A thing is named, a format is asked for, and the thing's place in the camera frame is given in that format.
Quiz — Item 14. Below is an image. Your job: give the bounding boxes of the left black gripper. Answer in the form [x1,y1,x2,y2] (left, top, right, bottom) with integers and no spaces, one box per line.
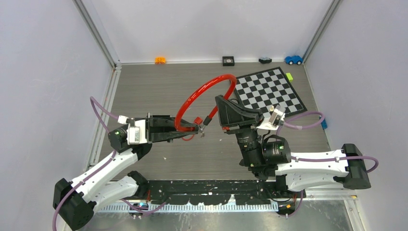
[132,113,198,144]

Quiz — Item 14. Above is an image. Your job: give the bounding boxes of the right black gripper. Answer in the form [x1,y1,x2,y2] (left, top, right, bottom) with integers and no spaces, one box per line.
[215,94,265,167]

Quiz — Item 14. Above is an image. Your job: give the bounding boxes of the red hose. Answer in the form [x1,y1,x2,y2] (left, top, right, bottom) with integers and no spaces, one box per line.
[174,74,238,133]

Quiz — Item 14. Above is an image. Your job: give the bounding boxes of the red cable padlock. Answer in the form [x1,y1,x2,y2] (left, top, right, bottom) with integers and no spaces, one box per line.
[181,117,203,141]

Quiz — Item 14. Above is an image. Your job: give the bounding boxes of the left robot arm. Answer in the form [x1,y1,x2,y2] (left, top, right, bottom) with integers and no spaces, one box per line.
[51,115,209,231]

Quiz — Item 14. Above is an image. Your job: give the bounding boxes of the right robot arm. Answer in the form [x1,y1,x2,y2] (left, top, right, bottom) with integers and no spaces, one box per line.
[215,95,378,198]

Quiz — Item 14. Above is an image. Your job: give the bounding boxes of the black white chessboard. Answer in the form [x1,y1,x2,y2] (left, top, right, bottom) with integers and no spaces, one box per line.
[234,67,307,118]

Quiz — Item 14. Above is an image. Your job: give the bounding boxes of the small black box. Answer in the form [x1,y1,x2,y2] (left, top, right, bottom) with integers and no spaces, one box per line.
[222,56,235,66]

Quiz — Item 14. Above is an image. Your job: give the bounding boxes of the small black toy car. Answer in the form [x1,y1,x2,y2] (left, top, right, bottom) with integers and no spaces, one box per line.
[258,57,272,64]

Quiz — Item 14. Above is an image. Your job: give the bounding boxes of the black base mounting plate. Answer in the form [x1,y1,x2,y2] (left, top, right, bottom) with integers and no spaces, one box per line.
[116,179,306,206]

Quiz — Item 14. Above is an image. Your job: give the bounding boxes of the orange toy block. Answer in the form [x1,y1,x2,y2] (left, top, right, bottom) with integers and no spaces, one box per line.
[154,57,166,64]

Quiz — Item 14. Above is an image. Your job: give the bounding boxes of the lime green block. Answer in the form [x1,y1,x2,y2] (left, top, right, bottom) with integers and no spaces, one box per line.
[285,73,293,82]

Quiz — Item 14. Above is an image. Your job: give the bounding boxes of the blue toy car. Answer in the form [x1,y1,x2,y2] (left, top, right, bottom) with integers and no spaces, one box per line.
[284,55,303,65]

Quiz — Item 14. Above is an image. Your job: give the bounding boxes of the blue toy brick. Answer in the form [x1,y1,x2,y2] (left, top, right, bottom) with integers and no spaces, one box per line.
[321,119,328,130]

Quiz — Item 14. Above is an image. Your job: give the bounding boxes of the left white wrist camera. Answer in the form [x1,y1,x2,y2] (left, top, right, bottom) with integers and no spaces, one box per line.
[117,115,148,145]

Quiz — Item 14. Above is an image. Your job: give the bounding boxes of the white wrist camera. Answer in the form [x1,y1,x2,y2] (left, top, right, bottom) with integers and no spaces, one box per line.
[117,115,148,145]
[256,105,285,131]

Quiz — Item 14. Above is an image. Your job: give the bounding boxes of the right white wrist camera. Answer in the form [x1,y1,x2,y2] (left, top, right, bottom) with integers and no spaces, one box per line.
[256,105,285,131]

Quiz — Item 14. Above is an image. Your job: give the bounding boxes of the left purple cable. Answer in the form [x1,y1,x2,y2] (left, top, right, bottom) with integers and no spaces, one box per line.
[52,96,169,231]

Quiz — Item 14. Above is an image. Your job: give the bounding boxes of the aluminium front rail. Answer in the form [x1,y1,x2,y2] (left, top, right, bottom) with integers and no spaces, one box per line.
[67,178,358,214]

